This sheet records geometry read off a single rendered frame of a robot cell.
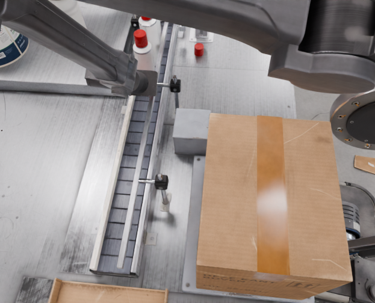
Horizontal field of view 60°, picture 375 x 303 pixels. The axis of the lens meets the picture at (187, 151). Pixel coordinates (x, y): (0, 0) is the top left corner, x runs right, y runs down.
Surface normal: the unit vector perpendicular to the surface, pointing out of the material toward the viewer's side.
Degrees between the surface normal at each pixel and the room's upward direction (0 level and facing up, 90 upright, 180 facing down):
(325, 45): 40
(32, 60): 0
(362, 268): 0
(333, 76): 120
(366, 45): 30
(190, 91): 0
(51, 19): 84
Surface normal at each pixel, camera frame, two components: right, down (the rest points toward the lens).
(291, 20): 0.14, 0.04
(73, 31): 0.95, 0.17
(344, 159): -0.02, -0.50
